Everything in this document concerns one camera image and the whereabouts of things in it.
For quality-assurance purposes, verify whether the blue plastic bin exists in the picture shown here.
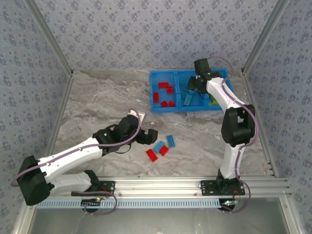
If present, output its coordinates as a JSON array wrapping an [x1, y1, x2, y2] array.
[[175, 70, 210, 112], [200, 68, 235, 112], [149, 70, 181, 114]]

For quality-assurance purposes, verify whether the small circuit board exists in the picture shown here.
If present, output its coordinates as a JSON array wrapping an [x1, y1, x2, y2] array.
[[81, 197, 103, 208], [220, 199, 239, 211]]

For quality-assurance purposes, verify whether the grey metal shelf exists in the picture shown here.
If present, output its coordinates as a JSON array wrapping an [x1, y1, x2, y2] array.
[[13, 196, 304, 234]]

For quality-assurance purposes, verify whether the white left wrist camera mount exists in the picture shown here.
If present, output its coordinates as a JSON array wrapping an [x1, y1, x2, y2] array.
[[128, 109, 147, 122]]

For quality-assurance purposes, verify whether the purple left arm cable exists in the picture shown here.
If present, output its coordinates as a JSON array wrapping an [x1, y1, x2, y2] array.
[[10, 111, 145, 187]]

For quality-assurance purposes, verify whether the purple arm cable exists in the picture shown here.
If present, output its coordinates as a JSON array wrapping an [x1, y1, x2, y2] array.
[[209, 56, 259, 177], [10, 111, 145, 187]]

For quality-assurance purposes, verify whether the wide aluminium frame rail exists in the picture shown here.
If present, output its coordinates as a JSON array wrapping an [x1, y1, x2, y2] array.
[[48, 177, 293, 198]]

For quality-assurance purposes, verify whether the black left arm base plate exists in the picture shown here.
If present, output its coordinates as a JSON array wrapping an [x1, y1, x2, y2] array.
[[71, 180, 116, 197]]

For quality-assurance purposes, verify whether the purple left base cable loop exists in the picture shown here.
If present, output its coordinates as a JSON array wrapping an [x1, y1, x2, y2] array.
[[83, 190, 118, 215]]

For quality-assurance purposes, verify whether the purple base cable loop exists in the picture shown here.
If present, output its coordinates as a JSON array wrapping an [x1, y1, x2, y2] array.
[[83, 190, 118, 215], [222, 182, 252, 214]]

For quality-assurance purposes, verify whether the light blue slotted cable duct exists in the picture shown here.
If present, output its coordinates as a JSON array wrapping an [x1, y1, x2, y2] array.
[[36, 198, 221, 210]]

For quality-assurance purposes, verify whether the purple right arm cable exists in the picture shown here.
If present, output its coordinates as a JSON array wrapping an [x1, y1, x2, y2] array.
[[209, 56, 259, 177]]

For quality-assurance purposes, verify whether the aluminium frame post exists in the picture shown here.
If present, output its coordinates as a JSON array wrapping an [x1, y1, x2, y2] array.
[[240, 0, 292, 74], [23, 0, 75, 75]]

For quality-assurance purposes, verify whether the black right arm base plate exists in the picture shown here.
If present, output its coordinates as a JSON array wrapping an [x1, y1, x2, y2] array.
[[200, 180, 245, 196]]

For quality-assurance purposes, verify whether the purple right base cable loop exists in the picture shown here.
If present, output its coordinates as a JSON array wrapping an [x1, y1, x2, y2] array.
[[222, 182, 252, 214]]

